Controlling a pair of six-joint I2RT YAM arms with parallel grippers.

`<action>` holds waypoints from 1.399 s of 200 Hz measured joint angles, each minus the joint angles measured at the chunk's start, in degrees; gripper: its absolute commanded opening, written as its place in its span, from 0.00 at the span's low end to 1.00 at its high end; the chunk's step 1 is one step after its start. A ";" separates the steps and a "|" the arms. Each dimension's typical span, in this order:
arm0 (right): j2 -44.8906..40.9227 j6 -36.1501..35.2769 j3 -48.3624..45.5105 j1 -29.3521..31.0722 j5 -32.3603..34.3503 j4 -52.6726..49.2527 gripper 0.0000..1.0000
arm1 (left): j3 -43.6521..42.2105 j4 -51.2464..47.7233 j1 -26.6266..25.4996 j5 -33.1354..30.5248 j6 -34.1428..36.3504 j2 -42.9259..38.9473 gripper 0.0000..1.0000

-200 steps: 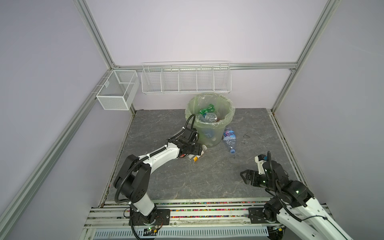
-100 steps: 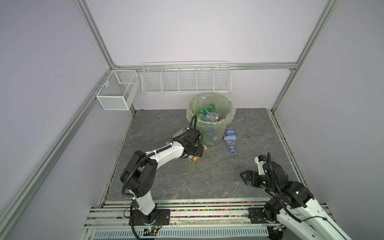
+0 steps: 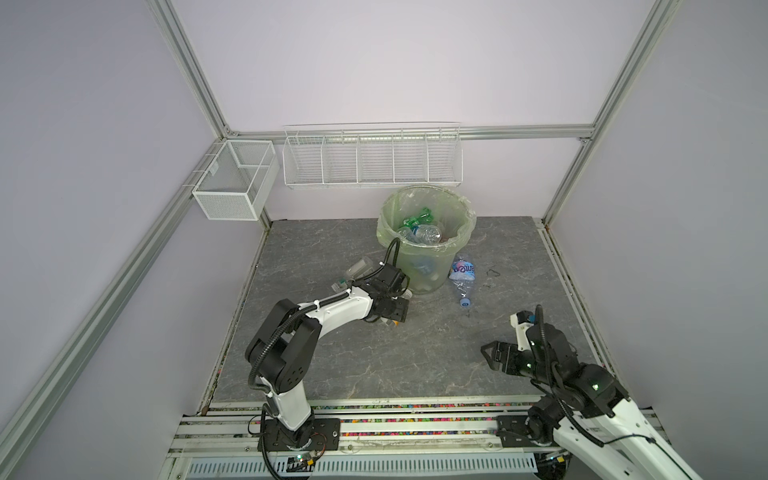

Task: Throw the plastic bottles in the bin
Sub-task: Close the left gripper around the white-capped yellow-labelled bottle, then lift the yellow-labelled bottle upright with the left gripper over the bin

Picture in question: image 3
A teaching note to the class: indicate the long white wire shelf basket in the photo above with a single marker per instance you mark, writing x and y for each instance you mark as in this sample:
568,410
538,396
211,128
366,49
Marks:
376,155

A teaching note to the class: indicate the green crushed plastic bottle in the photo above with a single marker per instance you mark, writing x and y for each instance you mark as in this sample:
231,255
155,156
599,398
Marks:
423,217

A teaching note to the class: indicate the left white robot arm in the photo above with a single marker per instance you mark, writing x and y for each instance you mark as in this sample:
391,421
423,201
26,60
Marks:
281,352

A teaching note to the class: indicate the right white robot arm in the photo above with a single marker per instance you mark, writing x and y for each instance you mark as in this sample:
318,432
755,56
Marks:
584,412

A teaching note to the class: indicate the clear bottle blue pink label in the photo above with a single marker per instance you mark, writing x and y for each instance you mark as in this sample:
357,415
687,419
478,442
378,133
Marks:
463,277

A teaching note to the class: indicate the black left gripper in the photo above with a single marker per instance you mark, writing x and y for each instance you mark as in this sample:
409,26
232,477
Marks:
401,310

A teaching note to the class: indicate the clear square bottle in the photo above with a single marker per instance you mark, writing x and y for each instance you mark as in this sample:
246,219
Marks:
361,268

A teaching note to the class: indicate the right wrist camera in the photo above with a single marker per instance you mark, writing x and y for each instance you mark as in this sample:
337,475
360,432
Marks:
521,322

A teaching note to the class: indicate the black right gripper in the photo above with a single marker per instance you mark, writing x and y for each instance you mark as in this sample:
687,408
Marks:
510,351

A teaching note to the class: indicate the green lined mesh waste bin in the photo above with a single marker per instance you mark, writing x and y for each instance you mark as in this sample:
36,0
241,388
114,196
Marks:
427,266

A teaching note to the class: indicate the large clear bottle blue label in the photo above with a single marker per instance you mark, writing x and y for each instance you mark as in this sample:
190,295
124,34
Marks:
423,234

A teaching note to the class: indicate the small white mesh basket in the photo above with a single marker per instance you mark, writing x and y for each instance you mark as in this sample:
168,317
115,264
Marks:
237,181

